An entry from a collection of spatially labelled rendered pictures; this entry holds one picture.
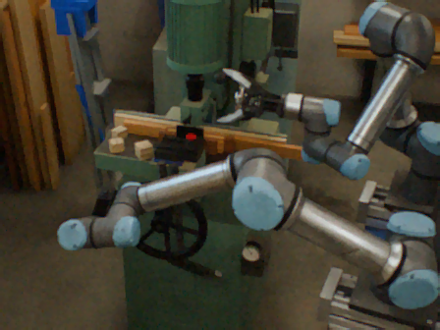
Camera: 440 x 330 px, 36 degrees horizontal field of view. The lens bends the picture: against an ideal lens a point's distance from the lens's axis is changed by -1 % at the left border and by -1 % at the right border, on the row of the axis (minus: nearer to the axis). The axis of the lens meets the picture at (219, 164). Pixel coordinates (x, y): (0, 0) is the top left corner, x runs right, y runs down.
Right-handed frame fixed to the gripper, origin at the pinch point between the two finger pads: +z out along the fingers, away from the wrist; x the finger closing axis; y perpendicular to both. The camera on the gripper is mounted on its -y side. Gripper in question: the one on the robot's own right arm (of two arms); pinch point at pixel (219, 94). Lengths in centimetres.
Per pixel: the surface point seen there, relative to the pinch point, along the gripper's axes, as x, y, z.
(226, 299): 75, -23, -5
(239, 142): 18.4, -21.4, -3.4
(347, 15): -20, -256, -17
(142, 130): 19.6, -21.7, 30.3
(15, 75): 22, -97, 123
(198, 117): 10.7, -14.7, 9.4
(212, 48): -12.2, -7.8, 5.6
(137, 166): 28.6, -8.3, 26.2
